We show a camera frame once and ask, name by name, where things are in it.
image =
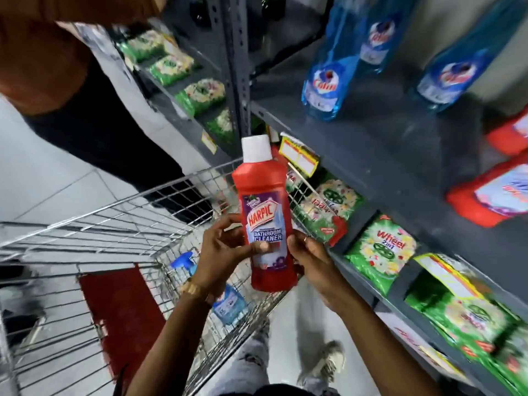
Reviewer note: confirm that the person's left hand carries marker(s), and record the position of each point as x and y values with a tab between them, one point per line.
216	259

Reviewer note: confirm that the person's right hand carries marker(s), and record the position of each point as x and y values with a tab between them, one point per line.
319	270

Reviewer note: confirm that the person's left thumb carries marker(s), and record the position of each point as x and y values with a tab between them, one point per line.
251	251

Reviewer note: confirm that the person's right thumb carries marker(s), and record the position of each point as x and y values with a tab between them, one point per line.
295	251

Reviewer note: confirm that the person's left middle finger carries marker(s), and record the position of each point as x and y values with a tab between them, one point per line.
236	237

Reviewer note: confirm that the red cleaner bottle white cap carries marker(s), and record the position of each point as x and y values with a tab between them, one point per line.
264	189

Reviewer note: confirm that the person's left forearm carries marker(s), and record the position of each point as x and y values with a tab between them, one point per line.
177	346

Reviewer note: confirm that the person's right forearm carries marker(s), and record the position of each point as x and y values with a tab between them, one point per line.
383	350

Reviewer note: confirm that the blue spray bottle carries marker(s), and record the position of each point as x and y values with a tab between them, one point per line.
229	303

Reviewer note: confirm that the gold wristwatch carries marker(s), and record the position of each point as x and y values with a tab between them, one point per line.
197	290

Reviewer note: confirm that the row of green detergent packets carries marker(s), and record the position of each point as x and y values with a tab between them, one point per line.
381	251

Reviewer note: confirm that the yellow shelf price label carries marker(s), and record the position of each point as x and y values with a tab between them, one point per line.
299	156
447	274

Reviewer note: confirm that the small yellow price tag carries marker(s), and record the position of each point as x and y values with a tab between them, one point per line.
209	142

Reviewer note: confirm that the person's grey jeans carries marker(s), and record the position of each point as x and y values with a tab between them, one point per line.
243	362

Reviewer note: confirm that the person's light sneaker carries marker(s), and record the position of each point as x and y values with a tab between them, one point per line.
328	360

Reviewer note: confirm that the red cart seat flap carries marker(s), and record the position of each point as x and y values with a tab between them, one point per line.
123	317

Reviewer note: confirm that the grey metal shelving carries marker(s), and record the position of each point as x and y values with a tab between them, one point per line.
392	131

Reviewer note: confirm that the blue liquid cleaner bottle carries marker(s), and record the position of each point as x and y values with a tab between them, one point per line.
383	37
458	74
330	78

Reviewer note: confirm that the red bottle lying flat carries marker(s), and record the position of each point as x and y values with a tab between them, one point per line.
511	134
491	193

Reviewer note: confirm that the dark bottle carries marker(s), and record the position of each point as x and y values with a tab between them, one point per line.
274	6
200	10

